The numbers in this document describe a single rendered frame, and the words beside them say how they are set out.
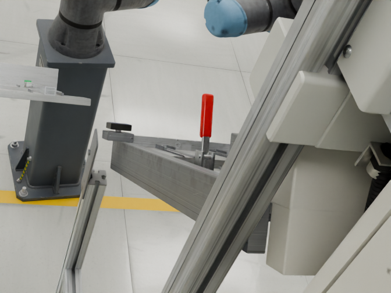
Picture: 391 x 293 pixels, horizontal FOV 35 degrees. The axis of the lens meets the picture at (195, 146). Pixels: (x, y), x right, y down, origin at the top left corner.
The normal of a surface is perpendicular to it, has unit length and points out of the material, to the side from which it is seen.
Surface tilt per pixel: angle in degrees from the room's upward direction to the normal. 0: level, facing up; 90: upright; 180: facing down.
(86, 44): 72
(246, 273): 0
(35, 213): 0
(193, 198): 90
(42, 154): 90
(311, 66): 90
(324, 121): 90
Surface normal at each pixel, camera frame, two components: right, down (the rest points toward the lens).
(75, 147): 0.31, 0.74
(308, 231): 0.31, 0.08
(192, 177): -0.94, -0.08
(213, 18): -0.80, 0.22
